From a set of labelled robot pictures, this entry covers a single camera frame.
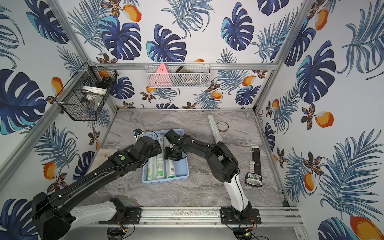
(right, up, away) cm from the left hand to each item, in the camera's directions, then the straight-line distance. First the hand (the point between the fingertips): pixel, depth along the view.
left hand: (153, 143), depth 77 cm
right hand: (+4, -10, +14) cm, 18 cm away
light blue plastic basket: (+14, -15, +11) cm, 23 cm away
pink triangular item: (+1, +38, +12) cm, 40 cm away
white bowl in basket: (-30, +28, +2) cm, 41 cm away
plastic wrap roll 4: (+35, +7, +29) cm, 46 cm away
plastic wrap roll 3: (+8, -14, +5) cm, 17 cm away
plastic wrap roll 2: (+1, -12, +13) cm, 18 cm away
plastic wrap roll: (-3, -16, +10) cm, 19 cm away
